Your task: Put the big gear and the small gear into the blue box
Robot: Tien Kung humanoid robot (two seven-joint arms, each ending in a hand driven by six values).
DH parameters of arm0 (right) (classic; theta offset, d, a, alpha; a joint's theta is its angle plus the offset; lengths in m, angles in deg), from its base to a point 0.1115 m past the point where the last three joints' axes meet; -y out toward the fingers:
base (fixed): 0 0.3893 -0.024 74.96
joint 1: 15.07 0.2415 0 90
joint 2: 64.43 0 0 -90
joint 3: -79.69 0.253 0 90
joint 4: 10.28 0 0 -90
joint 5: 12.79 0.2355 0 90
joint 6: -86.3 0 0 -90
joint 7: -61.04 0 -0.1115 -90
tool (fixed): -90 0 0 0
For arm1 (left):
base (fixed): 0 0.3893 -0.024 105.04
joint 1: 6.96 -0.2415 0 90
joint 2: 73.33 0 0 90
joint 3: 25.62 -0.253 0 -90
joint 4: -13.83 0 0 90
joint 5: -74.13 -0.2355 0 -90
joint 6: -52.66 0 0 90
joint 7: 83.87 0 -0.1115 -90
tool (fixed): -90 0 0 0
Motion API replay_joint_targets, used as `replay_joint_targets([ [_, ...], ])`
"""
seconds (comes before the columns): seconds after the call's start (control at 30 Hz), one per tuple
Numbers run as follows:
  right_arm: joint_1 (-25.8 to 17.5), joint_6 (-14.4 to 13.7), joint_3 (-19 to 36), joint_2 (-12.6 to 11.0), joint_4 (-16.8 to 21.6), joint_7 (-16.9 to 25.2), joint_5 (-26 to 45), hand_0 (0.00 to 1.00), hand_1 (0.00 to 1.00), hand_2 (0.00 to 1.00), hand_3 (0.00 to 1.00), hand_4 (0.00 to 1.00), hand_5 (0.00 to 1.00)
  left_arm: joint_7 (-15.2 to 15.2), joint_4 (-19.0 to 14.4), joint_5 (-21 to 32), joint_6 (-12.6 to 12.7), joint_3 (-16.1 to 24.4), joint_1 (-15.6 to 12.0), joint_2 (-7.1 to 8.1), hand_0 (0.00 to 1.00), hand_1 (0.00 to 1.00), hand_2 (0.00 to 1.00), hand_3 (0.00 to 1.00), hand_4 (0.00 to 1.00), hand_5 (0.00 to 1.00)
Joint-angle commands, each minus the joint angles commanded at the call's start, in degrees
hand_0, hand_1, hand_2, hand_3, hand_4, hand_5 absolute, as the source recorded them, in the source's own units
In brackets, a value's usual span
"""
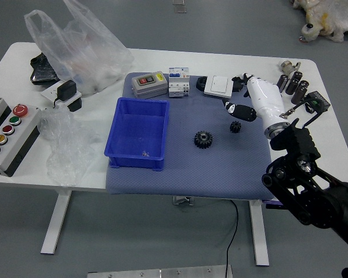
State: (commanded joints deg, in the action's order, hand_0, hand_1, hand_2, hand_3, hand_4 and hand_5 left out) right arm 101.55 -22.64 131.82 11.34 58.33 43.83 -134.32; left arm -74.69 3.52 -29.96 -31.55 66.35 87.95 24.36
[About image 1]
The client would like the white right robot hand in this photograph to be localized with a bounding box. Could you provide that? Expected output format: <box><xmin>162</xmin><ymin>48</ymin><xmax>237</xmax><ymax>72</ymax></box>
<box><xmin>223</xmin><ymin>73</ymin><xmax>288</xmax><ymax>130</ymax></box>

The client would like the big black gear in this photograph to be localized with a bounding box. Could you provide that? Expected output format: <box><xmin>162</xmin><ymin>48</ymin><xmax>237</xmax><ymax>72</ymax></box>
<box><xmin>194</xmin><ymin>130</ymin><xmax>213</xmax><ymax>151</ymax></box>

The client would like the blue plastic box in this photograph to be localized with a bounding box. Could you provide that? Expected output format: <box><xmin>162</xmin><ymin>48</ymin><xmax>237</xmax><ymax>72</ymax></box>
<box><xmin>104</xmin><ymin>97</ymin><xmax>171</xmax><ymax>172</ymax></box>

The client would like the grey coloured-button control box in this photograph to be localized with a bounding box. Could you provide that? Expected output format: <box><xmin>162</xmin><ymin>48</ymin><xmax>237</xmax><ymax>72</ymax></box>
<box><xmin>0</xmin><ymin>103</ymin><xmax>44</xmax><ymax>178</ymax></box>

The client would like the silver metal fitting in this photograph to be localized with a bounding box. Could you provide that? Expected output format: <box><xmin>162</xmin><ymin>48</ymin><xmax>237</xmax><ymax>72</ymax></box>
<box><xmin>279</xmin><ymin>60</ymin><xmax>302</xmax><ymax>75</ymax></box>

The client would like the black module with green terminal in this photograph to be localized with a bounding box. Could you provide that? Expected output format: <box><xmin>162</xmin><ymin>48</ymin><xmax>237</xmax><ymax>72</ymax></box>
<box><xmin>304</xmin><ymin>90</ymin><xmax>332</xmax><ymax>113</ymax></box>

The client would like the white circuit breaker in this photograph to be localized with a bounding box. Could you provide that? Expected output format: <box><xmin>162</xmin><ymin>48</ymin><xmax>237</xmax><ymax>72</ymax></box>
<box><xmin>167</xmin><ymin>66</ymin><xmax>191</xmax><ymax>98</ymax></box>

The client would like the blue-grey fabric mat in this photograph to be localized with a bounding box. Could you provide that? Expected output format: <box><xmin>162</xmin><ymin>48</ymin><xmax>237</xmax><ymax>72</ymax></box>
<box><xmin>106</xmin><ymin>71</ymin><xmax>275</xmax><ymax>201</ymax></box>

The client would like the plastic-wrapped yellowish object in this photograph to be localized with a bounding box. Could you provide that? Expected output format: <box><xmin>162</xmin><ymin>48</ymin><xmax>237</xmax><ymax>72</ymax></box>
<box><xmin>291</xmin><ymin>0</ymin><xmax>348</xmax><ymax>44</ymax></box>

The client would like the white table leg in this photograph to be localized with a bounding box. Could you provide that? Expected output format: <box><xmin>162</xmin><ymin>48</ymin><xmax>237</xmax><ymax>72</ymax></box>
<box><xmin>248</xmin><ymin>199</ymin><xmax>270</xmax><ymax>266</ymax></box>
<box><xmin>40</xmin><ymin>191</ymin><xmax>73</xmax><ymax>255</ymax></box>

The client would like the large clear plastic bag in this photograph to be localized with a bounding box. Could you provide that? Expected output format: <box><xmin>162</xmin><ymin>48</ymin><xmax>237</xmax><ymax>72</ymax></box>
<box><xmin>24</xmin><ymin>0</ymin><xmax>135</xmax><ymax>98</ymax></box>

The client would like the small black block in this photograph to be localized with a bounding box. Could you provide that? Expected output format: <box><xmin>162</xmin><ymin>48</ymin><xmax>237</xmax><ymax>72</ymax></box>
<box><xmin>66</xmin><ymin>97</ymin><xmax>83</xmax><ymax>112</ymax></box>

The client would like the black power adapter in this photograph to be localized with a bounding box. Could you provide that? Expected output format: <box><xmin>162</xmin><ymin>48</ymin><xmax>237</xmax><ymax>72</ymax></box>
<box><xmin>53</xmin><ymin>80</ymin><xmax>77</xmax><ymax>109</ymax></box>

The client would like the grey metal plate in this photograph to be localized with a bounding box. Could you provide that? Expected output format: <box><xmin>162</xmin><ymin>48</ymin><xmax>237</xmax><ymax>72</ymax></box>
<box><xmin>86</xmin><ymin>264</ymin><xmax>234</xmax><ymax>278</ymax></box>

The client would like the crumpled clear plastic wrap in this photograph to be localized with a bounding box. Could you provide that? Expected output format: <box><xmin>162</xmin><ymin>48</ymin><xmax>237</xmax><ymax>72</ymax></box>
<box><xmin>38</xmin><ymin>105</ymin><xmax>104</xmax><ymax>188</ymax></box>

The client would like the white socket plate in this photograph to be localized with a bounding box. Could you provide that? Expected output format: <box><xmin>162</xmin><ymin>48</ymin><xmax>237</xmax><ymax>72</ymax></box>
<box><xmin>40</xmin><ymin>81</ymin><xmax>82</xmax><ymax>107</ymax></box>

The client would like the black plastic tray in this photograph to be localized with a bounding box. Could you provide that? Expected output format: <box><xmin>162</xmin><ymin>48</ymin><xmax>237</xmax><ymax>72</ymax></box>
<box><xmin>30</xmin><ymin>53</ymin><xmax>60</xmax><ymax>86</ymax></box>

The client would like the white wall switch panel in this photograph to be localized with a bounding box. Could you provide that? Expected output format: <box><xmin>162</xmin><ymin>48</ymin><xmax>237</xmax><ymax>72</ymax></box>
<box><xmin>203</xmin><ymin>75</ymin><xmax>234</xmax><ymax>99</ymax></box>

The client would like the grey push-button switch box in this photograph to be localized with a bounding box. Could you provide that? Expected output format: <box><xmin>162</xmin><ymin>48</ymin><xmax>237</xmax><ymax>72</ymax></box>
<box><xmin>130</xmin><ymin>71</ymin><xmax>168</xmax><ymax>100</ymax></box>

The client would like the black floor cable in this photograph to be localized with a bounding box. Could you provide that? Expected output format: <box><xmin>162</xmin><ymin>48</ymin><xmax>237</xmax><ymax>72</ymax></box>
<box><xmin>226</xmin><ymin>199</ymin><xmax>240</xmax><ymax>278</ymax></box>

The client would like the metal bracket under table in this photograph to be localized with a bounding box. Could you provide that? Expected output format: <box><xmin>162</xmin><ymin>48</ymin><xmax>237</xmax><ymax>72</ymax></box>
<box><xmin>172</xmin><ymin>196</ymin><xmax>195</xmax><ymax>206</ymax></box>

